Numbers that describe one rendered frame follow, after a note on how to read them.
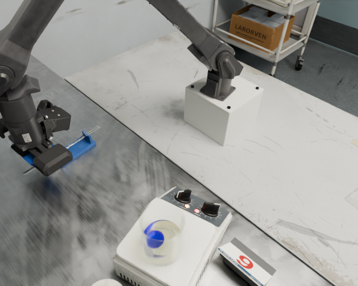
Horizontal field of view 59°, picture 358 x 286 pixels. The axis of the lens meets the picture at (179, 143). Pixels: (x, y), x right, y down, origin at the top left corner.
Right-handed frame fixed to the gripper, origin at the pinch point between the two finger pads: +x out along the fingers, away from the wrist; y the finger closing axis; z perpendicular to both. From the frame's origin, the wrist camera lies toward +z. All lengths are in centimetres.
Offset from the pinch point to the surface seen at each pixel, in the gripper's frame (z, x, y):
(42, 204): -4.8, 4.6, -6.8
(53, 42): 66, 34, 105
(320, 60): 268, 93, 12
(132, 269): -4.2, -1.9, -32.1
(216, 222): 11.2, -1.4, -37.0
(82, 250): -5.9, 4.7, -20.5
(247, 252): 12.9, 4.2, -43.4
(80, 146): 9.9, 3.6, -0.1
